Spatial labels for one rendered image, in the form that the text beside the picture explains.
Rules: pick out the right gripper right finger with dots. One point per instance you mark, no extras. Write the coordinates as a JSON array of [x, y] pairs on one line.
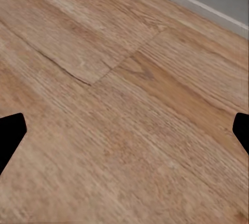
[[241, 129]]

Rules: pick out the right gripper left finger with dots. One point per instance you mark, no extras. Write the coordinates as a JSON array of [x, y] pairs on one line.
[[12, 131]]

